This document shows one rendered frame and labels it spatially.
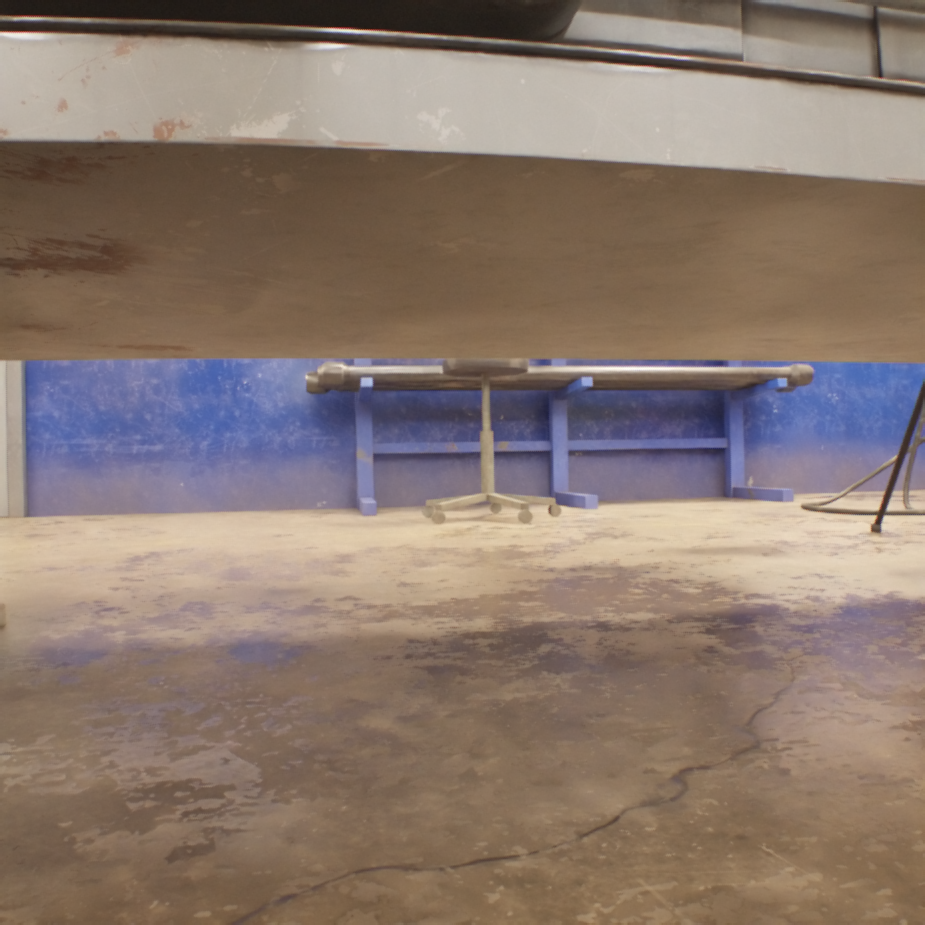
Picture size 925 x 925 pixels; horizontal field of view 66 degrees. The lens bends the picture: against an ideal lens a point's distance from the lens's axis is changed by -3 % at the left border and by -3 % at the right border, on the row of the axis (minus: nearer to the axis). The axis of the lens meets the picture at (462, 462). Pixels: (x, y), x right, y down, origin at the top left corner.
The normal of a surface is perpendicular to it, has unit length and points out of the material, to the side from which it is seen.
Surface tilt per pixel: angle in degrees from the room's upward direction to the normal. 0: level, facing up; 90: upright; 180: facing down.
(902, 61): 90
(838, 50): 90
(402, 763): 0
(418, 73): 90
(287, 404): 90
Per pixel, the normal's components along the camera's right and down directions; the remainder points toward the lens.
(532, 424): 0.16, 0.00
